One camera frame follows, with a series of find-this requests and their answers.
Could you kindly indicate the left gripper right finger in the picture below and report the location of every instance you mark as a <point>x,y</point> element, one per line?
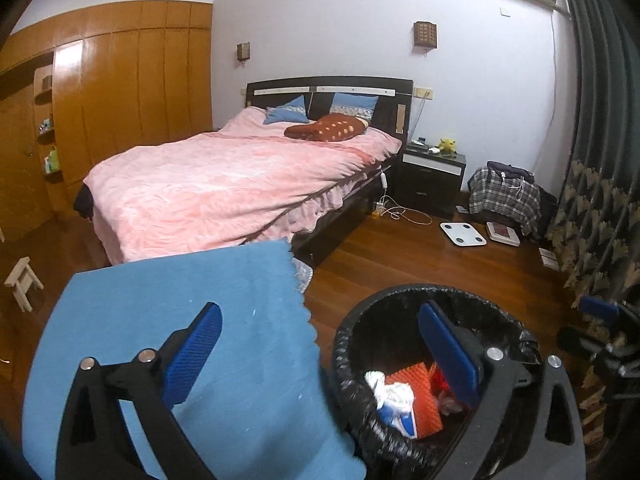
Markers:
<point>524,421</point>

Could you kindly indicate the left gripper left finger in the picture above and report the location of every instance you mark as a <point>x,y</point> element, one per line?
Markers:
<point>94,441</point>

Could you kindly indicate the white tissue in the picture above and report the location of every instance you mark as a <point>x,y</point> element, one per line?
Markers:
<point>394,399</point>

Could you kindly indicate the orange trash in bin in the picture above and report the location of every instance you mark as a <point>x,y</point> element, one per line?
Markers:
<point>426,382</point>

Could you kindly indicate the black trash bin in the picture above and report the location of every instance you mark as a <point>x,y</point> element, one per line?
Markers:
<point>382,333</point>

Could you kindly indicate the dark patterned curtain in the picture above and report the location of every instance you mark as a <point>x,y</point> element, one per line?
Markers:
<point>595,231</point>

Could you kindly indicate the red white book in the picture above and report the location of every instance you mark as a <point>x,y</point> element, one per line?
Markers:
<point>502,234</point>

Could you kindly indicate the small white wooden stool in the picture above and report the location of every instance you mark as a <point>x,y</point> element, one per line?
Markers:
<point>20,280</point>

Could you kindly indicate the white bathroom scale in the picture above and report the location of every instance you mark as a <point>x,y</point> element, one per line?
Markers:
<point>463,234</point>

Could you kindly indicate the plaid bag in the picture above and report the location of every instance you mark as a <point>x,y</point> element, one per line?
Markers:
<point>508,191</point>

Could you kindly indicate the black garment on bed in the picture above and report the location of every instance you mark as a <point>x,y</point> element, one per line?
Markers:
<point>83,203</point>

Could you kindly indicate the black bedside table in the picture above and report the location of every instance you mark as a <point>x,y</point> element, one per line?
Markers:
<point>428,182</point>

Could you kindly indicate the yellow plush toy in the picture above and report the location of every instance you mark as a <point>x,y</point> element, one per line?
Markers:
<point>447,147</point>

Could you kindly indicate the bed with pink blanket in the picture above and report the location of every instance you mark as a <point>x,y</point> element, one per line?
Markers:
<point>247,181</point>

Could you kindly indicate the black bed headboard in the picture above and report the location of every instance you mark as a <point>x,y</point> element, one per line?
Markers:
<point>386,101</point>

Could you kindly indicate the right blue pillow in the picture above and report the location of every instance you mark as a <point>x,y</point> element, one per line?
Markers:
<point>355,105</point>

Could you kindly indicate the blue pillow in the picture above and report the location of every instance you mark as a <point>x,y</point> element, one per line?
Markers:
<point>292,111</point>
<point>355,105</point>

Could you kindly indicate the wooden wardrobe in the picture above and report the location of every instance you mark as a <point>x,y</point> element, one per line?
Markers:
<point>88,84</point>

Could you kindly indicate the brown dotted pillow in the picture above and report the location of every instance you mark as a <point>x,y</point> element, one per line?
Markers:
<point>330,129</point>

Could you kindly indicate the left blue pillow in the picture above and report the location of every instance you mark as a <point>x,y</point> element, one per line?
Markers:
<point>292,111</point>

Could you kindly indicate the right wall lamp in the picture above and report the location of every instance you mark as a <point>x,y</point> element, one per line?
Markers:
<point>425,35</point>

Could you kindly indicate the wall lamp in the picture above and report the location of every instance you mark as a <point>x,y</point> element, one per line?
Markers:
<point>425,35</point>
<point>243,52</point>

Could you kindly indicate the left wall lamp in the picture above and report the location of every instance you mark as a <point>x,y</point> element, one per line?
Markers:
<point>243,52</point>

